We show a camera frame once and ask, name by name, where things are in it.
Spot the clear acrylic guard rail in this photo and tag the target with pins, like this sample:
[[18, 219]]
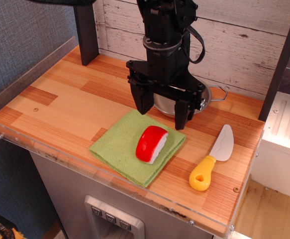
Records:
[[211, 211]]

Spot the dark shelf post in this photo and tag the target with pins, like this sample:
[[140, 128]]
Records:
[[86, 32], [276, 80]]

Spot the grey toy fridge cabinet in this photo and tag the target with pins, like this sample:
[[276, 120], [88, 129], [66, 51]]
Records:
[[67, 189]]

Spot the silver dispenser button panel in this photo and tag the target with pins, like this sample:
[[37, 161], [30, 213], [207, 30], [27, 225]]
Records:
[[109, 222]]

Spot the stainless steel bowl with handles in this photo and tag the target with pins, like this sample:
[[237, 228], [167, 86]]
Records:
[[167, 106]]

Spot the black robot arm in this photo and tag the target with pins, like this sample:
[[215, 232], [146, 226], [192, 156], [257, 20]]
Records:
[[168, 27]]

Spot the white toy sink unit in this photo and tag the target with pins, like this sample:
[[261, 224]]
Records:
[[271, 165]]

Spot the dark left shelf post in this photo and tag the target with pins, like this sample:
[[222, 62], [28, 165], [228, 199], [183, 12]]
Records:
[[86, 32]]

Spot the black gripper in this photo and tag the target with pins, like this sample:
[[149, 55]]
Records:
[[166, 73]]

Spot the red and white toy sushi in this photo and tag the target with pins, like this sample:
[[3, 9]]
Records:
[[151, 143]]

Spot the yellow handled toy knife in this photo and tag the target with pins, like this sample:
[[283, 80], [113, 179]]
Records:
[[200, 177]]

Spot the dark right shelf post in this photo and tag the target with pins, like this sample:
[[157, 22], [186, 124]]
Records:
[[276, 80]]

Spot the green folded towel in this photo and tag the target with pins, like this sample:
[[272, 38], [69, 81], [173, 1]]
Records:
[[117, 148]]

